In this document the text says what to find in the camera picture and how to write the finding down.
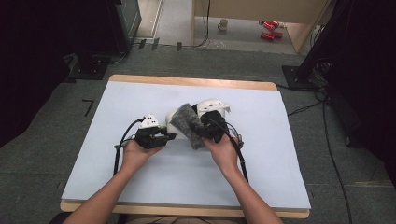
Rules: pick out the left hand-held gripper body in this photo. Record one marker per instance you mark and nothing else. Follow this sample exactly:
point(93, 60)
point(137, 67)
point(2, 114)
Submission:
point(149, 137)

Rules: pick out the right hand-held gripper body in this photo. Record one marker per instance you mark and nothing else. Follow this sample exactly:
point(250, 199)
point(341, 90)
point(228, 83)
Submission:
point(213, 124)

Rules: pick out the panda plush toy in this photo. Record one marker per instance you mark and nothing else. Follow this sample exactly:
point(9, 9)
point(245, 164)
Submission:
point(172, 123)

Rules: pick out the grey fluffy cloth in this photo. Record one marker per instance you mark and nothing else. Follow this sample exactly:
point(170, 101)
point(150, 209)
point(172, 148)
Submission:
point(186, 119)

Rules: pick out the person's left hand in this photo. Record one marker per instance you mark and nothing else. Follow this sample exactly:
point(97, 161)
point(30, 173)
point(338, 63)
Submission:
point(138, 157)

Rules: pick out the person's right hand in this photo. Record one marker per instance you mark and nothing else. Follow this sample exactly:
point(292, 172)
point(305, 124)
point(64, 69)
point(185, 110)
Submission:
point(224, 154)

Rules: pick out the wooden table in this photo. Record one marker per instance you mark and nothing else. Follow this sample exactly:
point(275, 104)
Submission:
point(193, 81)

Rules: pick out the light blue table mat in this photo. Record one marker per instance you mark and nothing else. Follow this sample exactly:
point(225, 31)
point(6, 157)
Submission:
point(174, 183)

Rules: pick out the person's lap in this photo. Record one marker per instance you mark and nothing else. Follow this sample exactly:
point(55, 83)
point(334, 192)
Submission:
point(140, 220)

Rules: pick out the black stand base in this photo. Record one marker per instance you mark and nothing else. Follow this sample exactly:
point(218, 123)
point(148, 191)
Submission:
point(88, 70)

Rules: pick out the black stand with pole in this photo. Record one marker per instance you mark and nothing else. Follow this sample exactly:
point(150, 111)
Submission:
point(299, 77)

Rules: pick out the beige mug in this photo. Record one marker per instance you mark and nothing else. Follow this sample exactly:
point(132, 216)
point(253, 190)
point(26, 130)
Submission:
point(222, 24)

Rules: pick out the red drink can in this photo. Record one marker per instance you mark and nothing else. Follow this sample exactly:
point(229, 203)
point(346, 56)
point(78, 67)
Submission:
point(275, 23)
point(278, 34)
point(267, 36)
point(268, 25)

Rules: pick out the black cabinet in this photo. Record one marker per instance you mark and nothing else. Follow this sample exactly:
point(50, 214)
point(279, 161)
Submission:
point(130, 18)

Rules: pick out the wooden shelf unit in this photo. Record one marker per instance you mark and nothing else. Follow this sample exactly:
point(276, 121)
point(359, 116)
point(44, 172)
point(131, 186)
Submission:
point(249, 9)

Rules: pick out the black curtain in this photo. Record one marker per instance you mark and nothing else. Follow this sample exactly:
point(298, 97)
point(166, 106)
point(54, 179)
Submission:
point(370, 77)
point(25, 62)

